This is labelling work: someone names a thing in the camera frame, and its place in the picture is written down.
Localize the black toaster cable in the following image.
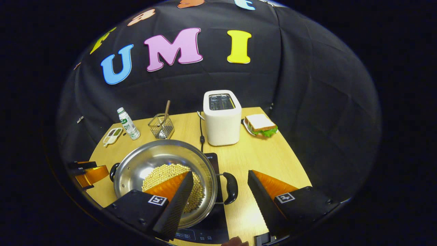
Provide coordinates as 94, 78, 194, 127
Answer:
197, 111, 206, 153

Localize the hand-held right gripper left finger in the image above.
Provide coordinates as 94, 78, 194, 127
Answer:
104, 171, 194, 241

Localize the white divided bean dish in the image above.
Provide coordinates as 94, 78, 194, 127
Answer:
102, 127, 123, 148

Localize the sandwich with lettuce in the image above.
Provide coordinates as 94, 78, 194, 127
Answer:
244, 114, 278, 138

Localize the black backdrop cloth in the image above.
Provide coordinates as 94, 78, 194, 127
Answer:
56, 0, 381, 202

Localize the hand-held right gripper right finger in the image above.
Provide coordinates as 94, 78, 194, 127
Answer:
248, 170, 342, 240

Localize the pile of yellow soybeans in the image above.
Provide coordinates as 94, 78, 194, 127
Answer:
142, 163, 205, 214

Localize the white plate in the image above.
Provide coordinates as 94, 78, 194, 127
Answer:
243, 118, 279, 137

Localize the white drink bottle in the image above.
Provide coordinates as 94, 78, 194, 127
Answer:
117, 107, 141, 140

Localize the stainless steel pot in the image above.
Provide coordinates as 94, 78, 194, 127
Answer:
109, 139, 239, 229

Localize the white toaster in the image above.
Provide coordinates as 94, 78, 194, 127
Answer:
203, 90, 242, 147

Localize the wire mesh basket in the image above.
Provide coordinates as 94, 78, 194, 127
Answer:
148, 113, 175, 139

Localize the black induction cooktop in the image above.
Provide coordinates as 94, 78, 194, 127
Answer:
167, 153, 230, 245

